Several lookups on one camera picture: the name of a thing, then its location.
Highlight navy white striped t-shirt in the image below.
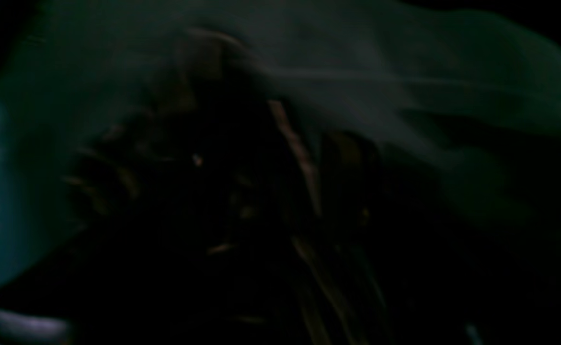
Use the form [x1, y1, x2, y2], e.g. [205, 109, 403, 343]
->
[64, 29, 561, 345]

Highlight teal table cloth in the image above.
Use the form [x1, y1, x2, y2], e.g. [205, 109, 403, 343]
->
[0, 0, 561, 283]

